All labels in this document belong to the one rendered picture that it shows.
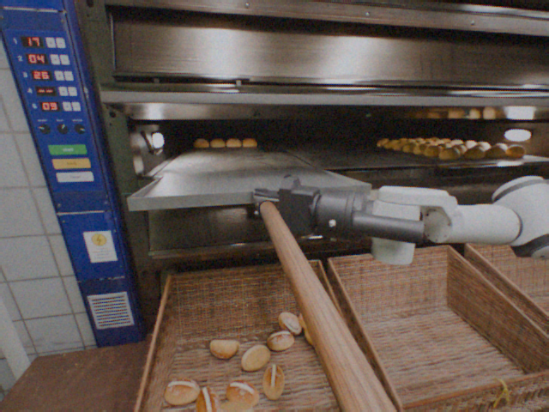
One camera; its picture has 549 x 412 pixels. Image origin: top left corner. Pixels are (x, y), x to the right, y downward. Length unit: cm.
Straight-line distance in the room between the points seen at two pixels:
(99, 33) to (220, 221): 61
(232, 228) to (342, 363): 75
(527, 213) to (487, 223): 8
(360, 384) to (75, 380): 104
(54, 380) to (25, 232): 48
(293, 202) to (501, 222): 34
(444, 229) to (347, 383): 36
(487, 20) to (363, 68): 46
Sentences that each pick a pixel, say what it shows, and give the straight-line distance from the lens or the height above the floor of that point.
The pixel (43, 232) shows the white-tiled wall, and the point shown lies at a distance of 107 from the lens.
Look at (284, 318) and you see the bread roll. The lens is 99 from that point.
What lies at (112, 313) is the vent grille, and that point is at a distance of 111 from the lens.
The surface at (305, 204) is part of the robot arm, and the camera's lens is 45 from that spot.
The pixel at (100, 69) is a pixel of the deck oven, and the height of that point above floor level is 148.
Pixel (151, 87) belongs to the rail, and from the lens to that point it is 71.
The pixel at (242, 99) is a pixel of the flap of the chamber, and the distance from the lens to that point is 69.
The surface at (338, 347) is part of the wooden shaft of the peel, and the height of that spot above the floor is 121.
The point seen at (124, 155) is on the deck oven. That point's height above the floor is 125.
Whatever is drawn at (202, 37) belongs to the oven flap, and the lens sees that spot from 88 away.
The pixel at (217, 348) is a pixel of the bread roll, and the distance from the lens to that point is 98.
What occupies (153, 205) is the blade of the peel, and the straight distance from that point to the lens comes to 59.
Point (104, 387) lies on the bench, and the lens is 109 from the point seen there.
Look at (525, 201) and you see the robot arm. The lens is 60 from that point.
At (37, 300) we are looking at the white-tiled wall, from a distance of 121.
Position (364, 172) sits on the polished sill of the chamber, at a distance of 98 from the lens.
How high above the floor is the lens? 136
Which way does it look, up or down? 19 degrees down
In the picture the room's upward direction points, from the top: straight up
